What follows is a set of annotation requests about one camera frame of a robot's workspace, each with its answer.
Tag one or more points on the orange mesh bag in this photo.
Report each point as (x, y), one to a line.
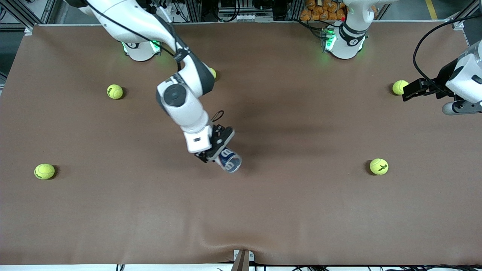
(320, 13)

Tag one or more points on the white blue tennis ball can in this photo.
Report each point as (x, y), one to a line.
(231, 162)

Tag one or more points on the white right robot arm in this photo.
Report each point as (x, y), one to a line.
(184, 109)

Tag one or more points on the white power strip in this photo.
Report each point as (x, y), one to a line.
(165, 10)

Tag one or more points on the aluminium frame post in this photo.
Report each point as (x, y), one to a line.
(194, 11)
(295, 9)

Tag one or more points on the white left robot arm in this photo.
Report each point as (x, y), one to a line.
(348, 41)

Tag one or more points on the yellow Head tennis ball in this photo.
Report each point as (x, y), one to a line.
(44, 171)

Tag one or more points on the aluminium frame beam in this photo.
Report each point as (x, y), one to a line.
(465, 15)
(19, 9)

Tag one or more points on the yellow Wilson tennis ball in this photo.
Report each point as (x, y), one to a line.
(115, 91)

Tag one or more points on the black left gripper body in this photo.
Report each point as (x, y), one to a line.
(445, 79)

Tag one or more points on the brown table mat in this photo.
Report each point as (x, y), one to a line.
(241, 207)

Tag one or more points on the grey metal mount bracket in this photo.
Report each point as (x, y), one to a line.
(243, 261)

